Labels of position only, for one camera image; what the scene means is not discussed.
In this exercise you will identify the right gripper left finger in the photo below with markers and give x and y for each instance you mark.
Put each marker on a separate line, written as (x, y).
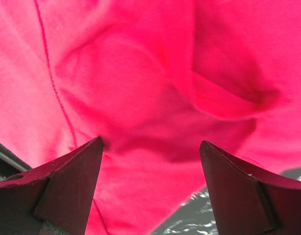
(54, 198)

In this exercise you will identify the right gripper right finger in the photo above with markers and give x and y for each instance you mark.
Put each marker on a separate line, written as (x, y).
(249, 200)

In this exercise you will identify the pink red t shirt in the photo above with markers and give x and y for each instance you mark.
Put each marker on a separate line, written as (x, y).
(153, 78)

